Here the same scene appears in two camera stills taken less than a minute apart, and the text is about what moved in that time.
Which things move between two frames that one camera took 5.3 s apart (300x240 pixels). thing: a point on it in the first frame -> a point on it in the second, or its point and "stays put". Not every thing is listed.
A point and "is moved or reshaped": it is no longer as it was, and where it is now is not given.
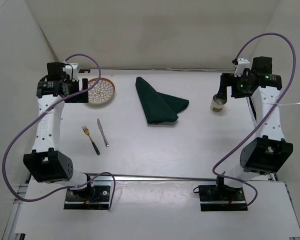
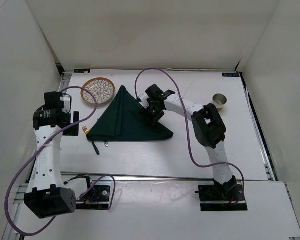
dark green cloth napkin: (158, 107) is moved or reshaped
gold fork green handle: (87, 132) stays put
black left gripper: (81, 98) -> (71, 131)
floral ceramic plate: (103, 92) stays put
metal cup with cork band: (217, 105) stays put
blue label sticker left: (83, 70) stays put
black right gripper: (230, 80) -> (152, 119)
